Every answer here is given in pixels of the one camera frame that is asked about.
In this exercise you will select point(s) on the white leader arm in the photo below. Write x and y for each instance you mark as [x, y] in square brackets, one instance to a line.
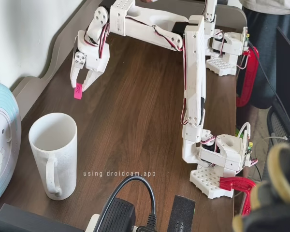
[226, 46]

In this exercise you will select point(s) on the dark blue trousers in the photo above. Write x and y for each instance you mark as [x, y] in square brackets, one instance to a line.
[268, 60]

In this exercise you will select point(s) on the black power adapter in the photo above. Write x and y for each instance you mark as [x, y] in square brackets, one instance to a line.
[118, 215]

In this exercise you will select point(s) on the black plug connector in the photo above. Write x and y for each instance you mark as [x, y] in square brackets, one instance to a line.
[178, 227]

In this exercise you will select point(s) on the flat black box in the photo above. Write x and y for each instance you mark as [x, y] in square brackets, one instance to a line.
[26, 220]

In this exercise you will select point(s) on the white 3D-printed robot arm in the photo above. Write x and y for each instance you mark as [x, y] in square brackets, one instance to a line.
[195, 60]

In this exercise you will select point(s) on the red table clamp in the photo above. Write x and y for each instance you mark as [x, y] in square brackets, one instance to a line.
[249, 79]
[234, 183]

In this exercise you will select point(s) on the grey shirt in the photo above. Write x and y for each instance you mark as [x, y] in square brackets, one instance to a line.
[275, 6]

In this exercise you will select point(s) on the black foam block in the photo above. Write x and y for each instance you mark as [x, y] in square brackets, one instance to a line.
[183, 207]

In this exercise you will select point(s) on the tall white mug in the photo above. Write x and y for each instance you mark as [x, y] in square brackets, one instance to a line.
[62, 164]

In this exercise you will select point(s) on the small pink block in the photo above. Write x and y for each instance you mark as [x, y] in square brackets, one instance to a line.
[77, 93]

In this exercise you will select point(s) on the person's hand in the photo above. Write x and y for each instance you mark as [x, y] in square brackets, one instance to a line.
[146, 0]

